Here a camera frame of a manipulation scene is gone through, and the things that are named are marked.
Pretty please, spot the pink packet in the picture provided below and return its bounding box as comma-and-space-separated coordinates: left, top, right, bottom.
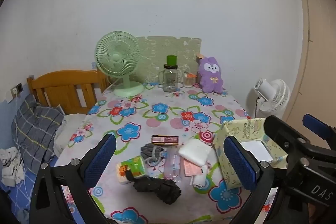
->
183, 158, 201, 177

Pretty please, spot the wall socket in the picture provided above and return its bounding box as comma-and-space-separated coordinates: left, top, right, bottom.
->
10, 84, 24, 96

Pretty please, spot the cartoon print tissue pack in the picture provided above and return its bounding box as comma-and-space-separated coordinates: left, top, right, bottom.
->
116, 156, 147, 185

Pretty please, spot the thin white charging cable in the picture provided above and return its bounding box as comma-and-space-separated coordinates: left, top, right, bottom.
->
14, 91, 27, 169

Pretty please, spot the small brown box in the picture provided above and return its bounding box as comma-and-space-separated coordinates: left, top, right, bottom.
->
151, 135, 179, 145

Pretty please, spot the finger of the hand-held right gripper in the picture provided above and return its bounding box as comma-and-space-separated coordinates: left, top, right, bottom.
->
264, 115, 315, 169
303, 114, 336, 152

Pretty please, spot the glass jar with green lid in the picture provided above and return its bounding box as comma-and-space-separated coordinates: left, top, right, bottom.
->
158, 55, 183, 93

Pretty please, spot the beige door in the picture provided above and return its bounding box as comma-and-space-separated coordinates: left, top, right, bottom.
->
282, 0, 336, 125

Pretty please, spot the yellow patterned storage box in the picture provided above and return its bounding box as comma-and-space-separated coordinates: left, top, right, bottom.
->
214, 118, 289, 190

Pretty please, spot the green desk fan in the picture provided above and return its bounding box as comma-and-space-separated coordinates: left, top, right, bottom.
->
95, 31, 145, 97

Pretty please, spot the green patterned board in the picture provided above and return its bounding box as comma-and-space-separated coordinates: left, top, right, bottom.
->
135, 35, 202, 84

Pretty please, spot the black fan power cable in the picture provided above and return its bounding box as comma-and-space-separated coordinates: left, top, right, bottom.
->
253, 97, 260, 119

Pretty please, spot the cotton swab jar orange lid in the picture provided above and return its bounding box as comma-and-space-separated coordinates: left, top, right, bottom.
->
183, 72, 197, 87

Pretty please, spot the white standing fan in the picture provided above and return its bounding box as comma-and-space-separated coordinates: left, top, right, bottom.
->
247, 78, 290, 119

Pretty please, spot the purple plush bunny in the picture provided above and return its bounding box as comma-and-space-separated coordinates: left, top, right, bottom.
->
197, 54, 224, 94

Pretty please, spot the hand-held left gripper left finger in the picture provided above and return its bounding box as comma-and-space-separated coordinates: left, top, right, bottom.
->
29, 133, 117, 224

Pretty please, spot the crumpled grey white cloth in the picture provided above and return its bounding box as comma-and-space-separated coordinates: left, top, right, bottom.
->
0, 147, 24, 186

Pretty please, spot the grey plaid pillow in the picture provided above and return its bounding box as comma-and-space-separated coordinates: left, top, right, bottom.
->
12, 94, 65, 174

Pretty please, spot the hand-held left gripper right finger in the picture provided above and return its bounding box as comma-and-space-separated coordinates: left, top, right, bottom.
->
223, 135, 279, 224

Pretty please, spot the white fan cable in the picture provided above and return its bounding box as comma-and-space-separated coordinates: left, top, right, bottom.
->
104, 77, 117, 93

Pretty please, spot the blue checked bedsheet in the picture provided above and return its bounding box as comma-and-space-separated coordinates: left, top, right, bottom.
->
0, 158, 79, 224

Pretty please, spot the floral tablecloth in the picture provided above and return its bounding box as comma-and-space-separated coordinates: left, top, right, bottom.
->
54, 81, 279, 224

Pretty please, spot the white quilt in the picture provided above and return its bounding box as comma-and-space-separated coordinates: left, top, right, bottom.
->
54, 113, 88, 156

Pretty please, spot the clear plastic bag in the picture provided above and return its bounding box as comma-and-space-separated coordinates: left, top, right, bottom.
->
163, 147, 184, 184

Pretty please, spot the white towel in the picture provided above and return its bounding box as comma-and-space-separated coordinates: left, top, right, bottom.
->
178, 138, 213, 167

